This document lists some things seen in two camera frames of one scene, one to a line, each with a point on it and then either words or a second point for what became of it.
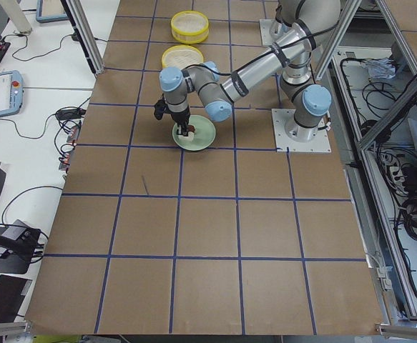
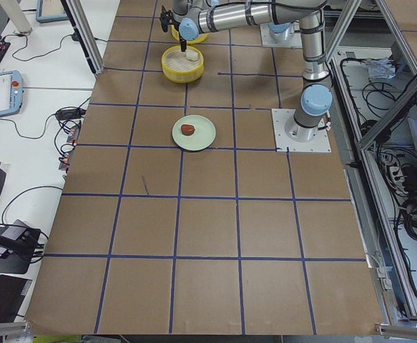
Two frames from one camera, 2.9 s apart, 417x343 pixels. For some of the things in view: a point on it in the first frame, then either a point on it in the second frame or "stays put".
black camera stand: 16,260 stays put
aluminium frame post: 85,28 stays put
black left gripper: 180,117 → 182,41
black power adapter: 70,113 stays put
